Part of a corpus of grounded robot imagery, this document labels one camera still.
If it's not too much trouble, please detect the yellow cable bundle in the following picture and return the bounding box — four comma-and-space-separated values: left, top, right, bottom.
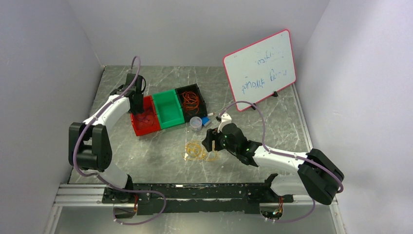
182, 142, 220, 162

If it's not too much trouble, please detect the orange cable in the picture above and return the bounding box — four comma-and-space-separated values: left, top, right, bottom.
180, 91, 200, 114
180, 93, 199, 114
180, 92, 201, 115

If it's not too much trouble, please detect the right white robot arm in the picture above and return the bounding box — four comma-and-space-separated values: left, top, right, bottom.
202, 123, 344, 205

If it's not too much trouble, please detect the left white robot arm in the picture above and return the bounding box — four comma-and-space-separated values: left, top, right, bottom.
68, 73, 146, 203

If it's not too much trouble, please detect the red plastic bin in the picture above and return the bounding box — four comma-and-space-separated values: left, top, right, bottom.
130, 96, 161, 137

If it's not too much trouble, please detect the blue eraser block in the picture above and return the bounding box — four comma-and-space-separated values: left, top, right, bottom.
201, 117, 211, 127

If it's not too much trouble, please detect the green plastic bin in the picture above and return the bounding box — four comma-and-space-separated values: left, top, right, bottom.
152, 89, 185, 129

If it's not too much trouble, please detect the clear round container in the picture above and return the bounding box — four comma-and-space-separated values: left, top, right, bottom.
189, 117, 203, 132

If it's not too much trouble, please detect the black plastic bin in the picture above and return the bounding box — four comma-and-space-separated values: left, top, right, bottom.
175, 84, 207, 122

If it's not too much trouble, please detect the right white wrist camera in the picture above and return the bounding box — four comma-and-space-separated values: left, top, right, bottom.
216, 113, 232, 133

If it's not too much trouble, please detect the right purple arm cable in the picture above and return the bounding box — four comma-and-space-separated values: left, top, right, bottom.
217, 101, 344, 224

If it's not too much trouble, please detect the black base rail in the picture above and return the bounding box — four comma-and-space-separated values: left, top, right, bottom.
102, 182, 294, 215

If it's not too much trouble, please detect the white board with red frame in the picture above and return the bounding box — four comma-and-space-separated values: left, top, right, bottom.
223, 29, 296, 112

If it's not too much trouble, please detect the aluminium frame rail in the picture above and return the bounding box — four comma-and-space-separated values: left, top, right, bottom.
54, 184, 106, 207

